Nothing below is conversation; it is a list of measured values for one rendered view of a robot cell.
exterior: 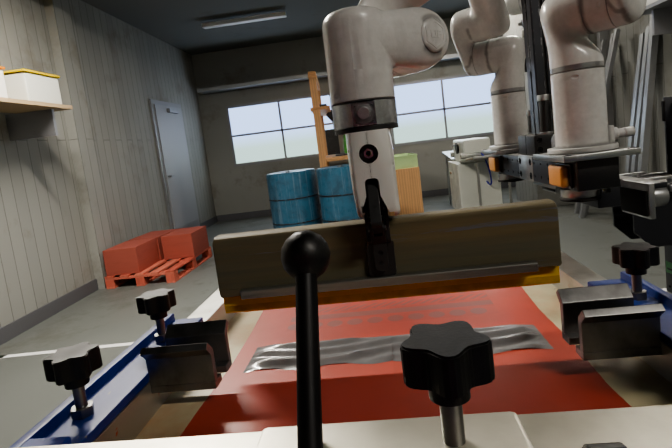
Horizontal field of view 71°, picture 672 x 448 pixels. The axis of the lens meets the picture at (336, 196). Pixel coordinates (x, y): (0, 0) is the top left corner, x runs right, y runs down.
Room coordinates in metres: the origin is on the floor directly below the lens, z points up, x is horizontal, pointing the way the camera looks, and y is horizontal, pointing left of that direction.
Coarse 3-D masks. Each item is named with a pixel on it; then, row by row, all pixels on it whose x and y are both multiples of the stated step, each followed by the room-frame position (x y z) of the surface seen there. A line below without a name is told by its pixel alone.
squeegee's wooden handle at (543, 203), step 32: (320, 224) 0.57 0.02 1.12; (352, 224) 0.55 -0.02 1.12; (416, 224) 0.54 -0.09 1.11; (448, 224) 0.54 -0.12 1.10; (480, 224) 0.54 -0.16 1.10; (512, 224) 0.53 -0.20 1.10; (544, 224) 0.53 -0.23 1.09; (224, 256) 0.57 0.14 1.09; (256, 256) 0.56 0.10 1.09; (352, 256) 0.55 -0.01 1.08; (416, 256) 0.54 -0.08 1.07; (448, 256) 0.54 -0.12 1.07; (480, 256) 0.54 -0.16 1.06; (512, 256) 0.53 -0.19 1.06; (544, 256) 0.53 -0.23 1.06; (224, 288) 0.57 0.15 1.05
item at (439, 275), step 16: (416, 272) 0.54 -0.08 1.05; (432, 272) 0.53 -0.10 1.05; (448, 272) 0.53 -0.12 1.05; (464, 272) 0.53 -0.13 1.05; (480, 272) 0.52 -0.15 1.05; (496, 272) 0.52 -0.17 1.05; (512, 272) 0.52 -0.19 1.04; (256, 288) 0.56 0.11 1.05; (272, 288) 0.55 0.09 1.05; (288, 288) 0.55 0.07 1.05; (320, 288) 0.54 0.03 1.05; (336, 288) 0.54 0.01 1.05; (352, 288) 0.54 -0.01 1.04
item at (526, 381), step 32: (512, 288) 0.71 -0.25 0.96; (416, 320) 0.64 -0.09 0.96; (448, 320) 0.62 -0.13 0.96; (480, 320) 0.61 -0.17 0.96; (512, 320) 0.60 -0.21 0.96; (544, 320) 0.58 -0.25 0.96; (512, 352) 0.51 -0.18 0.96; (544, 352) 0.50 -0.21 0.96; (512, 384) 0.44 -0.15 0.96; (544, 384) 0.44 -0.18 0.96; (576, 384) 0.43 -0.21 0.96; (416, 416) 0.41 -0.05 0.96
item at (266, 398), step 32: (288, 320) 0.70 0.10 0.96; (224, 384) 0.52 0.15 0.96; (256, 384) 0.51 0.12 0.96; (288, 384) 0.50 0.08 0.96; (352, 384) 0.48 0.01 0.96; (384, 384) 0.48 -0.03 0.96; (224, 416) 0.45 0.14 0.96; (256, 416) 0.45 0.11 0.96; (288, 416) 0.44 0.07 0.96; (352, 416) 0.42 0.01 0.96; (384, 416) 0.42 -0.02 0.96
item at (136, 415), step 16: (560, 272) 0.67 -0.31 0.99; (576, 272) 0.65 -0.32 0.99; (592, 272) 0.64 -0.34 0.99; (560, 288) 0.68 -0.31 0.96; (208, 304) 0.72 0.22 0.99; (208, 320) 0.65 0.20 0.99; (656, 368) 0.43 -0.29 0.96; (144, 400) 0.46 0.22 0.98; (160, 400) 0.49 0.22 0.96; (128, 416) 0.43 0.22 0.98; (144, 416) 0.46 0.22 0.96; (112, 432) 0.40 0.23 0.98; (128, 432) 0.43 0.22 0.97
